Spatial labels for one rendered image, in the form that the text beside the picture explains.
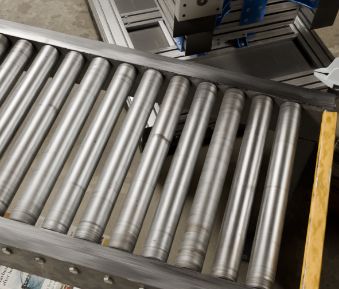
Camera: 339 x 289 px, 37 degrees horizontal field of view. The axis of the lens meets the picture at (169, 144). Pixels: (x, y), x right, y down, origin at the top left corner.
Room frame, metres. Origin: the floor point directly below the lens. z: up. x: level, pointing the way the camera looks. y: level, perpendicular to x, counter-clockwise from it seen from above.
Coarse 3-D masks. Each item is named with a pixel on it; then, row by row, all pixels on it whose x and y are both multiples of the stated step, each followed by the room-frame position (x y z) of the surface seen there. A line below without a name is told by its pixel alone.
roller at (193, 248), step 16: (224, 96) 0.78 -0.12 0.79; (240, 96) 0.78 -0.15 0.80; (224, 112) 0.72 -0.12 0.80; (240, 112) 0.74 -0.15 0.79; (224, 128) 0.68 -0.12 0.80; (224, 144) 0.64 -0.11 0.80; (208, 160) 0.60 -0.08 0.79; (224, 160) 0.60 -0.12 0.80; (208, 176) 0.56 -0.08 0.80; (224, 176) 0.57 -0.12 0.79; (208, 192) 0.52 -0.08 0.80; (192, 208) 0.49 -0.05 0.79; (208, 208) 0.48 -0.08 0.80; (192, 224) 0.45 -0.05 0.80; (208, 224) 0.45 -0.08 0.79; (192, 240) 0.41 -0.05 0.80; (208, 240) 0.42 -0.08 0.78; (192, 256) 0.38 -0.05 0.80
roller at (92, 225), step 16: (144, 80) 0.80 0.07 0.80; (160, 80) 0.82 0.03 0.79; (144, 96) 0.75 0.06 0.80; (128, 112) 0.71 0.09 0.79; (144, 112) 0.71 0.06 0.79; (128, 128) 0.66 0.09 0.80; (144, 128) 0.68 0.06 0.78; (128, 144) 0.62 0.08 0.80; (112, 160) 0.58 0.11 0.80; (128, 160) 0.59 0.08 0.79; (112, 176) 0.54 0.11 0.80; (96, 192) 0.50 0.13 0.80; (112, 192) 0.51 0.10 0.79; (96, 208) 0.47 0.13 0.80; (112, 208) 0.48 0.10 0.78; (80, 224) 0.43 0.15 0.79; (96, 224) 0.43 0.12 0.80; (96, 240) 0.41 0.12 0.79
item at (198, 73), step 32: (0, 32) 0.93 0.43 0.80; (32, 32) 0.94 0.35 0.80; (0, 64) 0.93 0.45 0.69; (160, 64) 0.86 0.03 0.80; (192, 64) 0.86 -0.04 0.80; (160, 96) 0.84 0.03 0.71; (192, 96) 0.82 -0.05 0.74; (288, 96) 0.78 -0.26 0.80; (320, 96) 0.79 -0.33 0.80; (320, 128) 0.75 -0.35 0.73
